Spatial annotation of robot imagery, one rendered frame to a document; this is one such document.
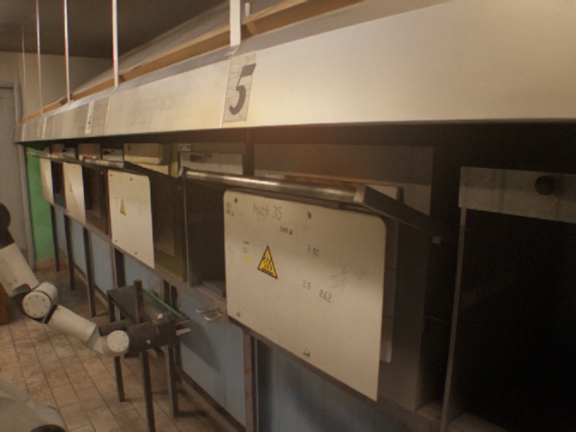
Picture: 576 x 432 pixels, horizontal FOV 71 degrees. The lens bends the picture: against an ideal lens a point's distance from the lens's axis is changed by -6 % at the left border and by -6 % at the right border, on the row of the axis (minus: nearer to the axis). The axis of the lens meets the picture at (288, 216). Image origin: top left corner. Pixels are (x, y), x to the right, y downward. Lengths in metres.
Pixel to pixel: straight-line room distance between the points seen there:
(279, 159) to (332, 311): 0.50
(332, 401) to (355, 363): 0.44
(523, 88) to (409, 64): 0.16
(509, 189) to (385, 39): 0.35
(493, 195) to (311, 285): 0.46
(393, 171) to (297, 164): 0.33
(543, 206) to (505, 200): 0.07
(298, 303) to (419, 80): 0.68
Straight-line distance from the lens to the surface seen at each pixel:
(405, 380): 1.09
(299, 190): 0.84
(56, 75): 5.67
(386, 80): 0.61
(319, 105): 0.69
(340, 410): 1.40
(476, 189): 0.85
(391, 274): 1.00
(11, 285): 1.42
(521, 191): 0.81
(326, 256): 0.97
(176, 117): 1.14
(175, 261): 2.02
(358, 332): 0.96
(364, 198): 0.71
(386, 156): 0.99
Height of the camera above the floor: 1.48
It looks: 10 degrees down
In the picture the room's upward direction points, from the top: straight up
